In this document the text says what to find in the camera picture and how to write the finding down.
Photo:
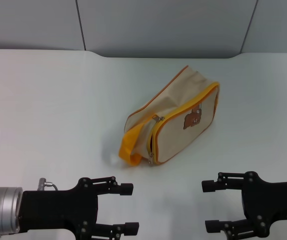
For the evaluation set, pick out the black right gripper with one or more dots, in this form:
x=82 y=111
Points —
x=273 y=200

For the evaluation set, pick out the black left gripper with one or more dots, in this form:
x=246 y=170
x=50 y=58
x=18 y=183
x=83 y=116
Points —
x=58 y=210

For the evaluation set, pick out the beige food bag yellow trim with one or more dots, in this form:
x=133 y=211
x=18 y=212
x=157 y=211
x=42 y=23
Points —
x=183 y=135

